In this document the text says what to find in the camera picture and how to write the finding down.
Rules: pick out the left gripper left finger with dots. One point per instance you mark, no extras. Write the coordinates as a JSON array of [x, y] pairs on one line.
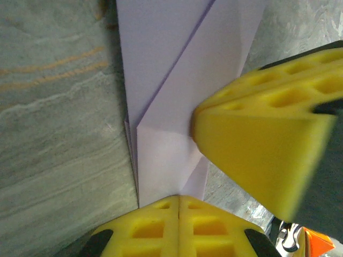
[[171, 233]]

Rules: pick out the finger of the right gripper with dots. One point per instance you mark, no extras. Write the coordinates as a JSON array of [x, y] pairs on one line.
[[308, 65], [262, 155]]

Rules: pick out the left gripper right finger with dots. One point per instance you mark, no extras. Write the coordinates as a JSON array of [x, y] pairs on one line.
[[187, 235]]

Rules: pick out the purple paper sheet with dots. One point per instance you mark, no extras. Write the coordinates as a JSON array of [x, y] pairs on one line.
[[160, 80]]

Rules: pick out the small white black object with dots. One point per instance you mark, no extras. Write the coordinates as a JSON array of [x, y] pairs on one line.
[[289, 237]]

